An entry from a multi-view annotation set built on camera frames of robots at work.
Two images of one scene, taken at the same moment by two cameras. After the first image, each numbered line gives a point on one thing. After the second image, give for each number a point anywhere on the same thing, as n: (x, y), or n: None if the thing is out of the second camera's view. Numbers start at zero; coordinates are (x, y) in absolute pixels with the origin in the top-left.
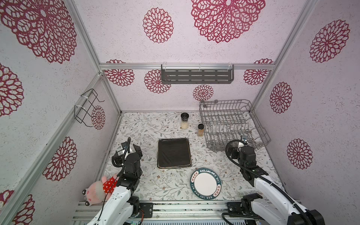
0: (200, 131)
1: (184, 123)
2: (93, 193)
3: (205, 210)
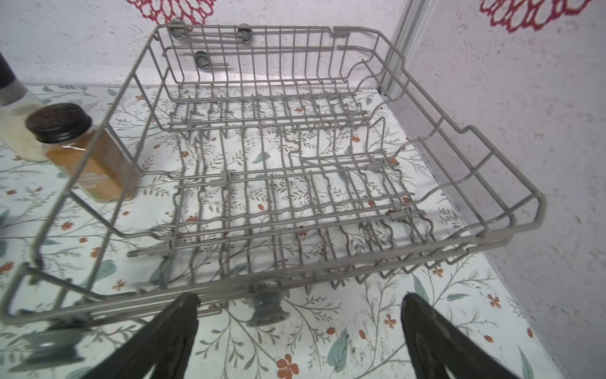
0: (66, 131)
1: (16, 105)
2: None
3: None
